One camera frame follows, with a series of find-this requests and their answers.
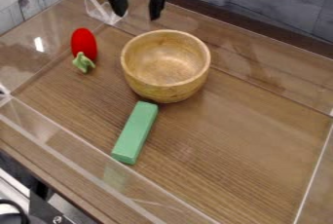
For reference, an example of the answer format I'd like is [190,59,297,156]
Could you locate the red plush fruit green stem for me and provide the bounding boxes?
[71,28,98,73]

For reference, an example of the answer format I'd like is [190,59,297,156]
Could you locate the black metal table bracket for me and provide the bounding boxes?
[28,192,75,224]

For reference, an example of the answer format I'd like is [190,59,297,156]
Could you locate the clear acrylic tray walls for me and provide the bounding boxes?
[0,0,333,224]

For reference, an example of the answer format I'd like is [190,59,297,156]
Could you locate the green rectangular block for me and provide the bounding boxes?
[111,101,160,165]

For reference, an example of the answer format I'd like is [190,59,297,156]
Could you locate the light wooden bowl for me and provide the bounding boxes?
[121,29,213,103]

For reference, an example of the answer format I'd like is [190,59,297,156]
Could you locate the black cable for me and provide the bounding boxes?
[0,198,31,224]

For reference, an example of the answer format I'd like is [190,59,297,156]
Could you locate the clear acrylic corner bracket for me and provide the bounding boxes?
[83,0,127,26]

